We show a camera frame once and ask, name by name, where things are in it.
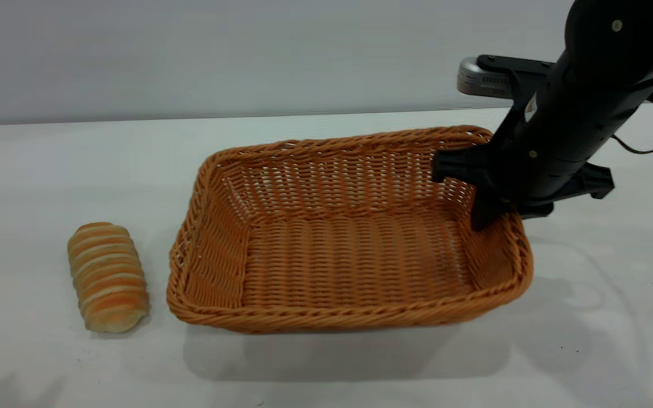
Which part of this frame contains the orange woven wicker basket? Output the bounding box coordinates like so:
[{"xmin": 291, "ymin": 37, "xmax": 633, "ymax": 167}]
[{"xmin": 166, "ymin": 125, "xmax": 533, "ymax": 334}]

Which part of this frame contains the ridged striped bread roll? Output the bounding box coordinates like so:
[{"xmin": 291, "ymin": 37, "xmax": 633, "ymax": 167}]
[{"xmin": 67, "ymin": 222, "xmax": 150, "ymax": 334}]

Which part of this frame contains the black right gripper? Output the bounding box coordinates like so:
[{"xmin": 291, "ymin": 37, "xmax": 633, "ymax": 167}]
[{"xmin": 431, "ymin": 68, "xmax": 653, "ymax": 232}]

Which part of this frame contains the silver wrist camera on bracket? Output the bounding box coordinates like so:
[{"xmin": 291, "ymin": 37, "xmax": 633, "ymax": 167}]
[{"xmin": 457, "ymin": 54, "xmax": 555, "ymax": 100}]

